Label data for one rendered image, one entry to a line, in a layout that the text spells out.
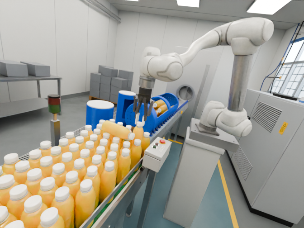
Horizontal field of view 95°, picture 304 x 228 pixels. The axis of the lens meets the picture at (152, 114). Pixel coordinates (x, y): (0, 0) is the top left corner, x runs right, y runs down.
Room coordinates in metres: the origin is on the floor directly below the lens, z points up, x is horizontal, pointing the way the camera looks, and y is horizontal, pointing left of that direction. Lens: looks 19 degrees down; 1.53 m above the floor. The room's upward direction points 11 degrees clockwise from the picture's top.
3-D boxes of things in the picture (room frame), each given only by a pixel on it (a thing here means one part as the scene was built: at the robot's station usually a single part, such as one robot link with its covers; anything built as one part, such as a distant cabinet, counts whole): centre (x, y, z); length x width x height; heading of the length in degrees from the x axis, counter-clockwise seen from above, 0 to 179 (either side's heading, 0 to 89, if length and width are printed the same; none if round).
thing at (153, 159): (0.72, -0.08, 1.05); 0.20 x 0.10 x 0.10; 160
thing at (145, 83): (0.80, 0.06, 1.44); 0.09 x 0.09 x 0.06
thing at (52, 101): (0.78, 0.59, 1.23); 0.06 x 0.06 x 0.04
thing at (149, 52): (0.79, 0.06, 1.55); 0.13 x 0.11 x 0.16; 32
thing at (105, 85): (4.90, 1.60, 0.59); 1.20 x 0.80 x 1.19; 77
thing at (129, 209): (1.05, 0.03, 0.31); 0.06 x 0.06 x 0.63; 70
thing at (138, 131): (0.80, 0.06, 1.08); 0.07 x 0.07 x 0.19
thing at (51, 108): (0.78, 0.59, 1.18); 0.06 x 0.06 x 0.05
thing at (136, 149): (0.73, 0.05, 0.99); 0.07 x 0.07 x 0.19
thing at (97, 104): (1.45, 0.57, 1.03); 0.28 x 0.28 x 0.01
